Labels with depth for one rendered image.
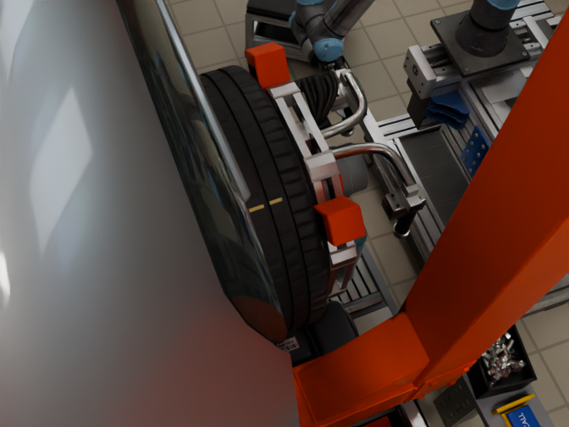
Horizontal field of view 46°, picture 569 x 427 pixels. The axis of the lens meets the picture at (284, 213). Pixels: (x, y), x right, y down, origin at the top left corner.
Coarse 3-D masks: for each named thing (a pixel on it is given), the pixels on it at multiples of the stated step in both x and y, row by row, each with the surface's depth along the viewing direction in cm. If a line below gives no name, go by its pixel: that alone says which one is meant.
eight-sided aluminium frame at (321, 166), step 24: (288, 96) 150; (288, 120) 147; (312, 120) 147; (312, 144) 148; (312, 168) 142; (336, 168) 143; (312, 192) 145; (336, 192) 144; (336, 264) 149; (336, 288) 166
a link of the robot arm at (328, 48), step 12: (348, 0) 168; (360, 0) 167; (372, 0) 168; (336, 12) 172; (348, 12) 170; (360, 12) 170; (312, 24) 179; (324, 24) 175; (336, 24) 173; (348, 24) 173; (312, 36) 178; (324, 36) 176; (336, 36) 176; (312, 48) 180; (324, 48) 176; (336, 48) 177; (324, 60) 180
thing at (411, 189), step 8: (360, 144) 158; (368, 144) 158; (376, 144) 158; (336, 152) 156; (344, 152) 157; (352, 152) 157; (360, 152) 158; (368, 152) 158; (376, 152) 158; (384, 152) 157; (392, 152) 157; (392, 160) 157; (400, 160) 156; (400, 168) 155; (400, 176) 155; (408, 176) 154; (408, 184) 153; (408, 192) 153; (416, 192) 154
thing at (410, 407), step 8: (416, 400) 193; (400, 408) 198; (408, 408) 191; (416, 408) 191; (400, 416) 200; (408, 416) 190; (416, 416) 190; (424, 416) 191; (408, 424) 195; (416, 424) 189; (424, 424) 189
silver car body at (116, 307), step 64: (0, 0) 56; (64, 0) 60; (128, 0) 71; (0, 64) 51; (64, 64) 55; (128, 64) 60; (192, 64) 80; (0, 128) 47; (64, 128) 50; (128, 128) 54; (192, 128) 65; (0, 192) 43; (64, 192) 46; (128, 192) 49; (192, 192) 56; (0, 256) 41; (64, 256) 43; (128, 256) 45; (192, 256) 49; (256, 256) 60; (0, 320) 38; (64, 320) 40; (128, 320) 42; (192, 320) 45; (256, 320) 52; (0, 384) 36; (64, 384) 37; (128, 384) 39; (192, 384) 42; (256, 384) 46
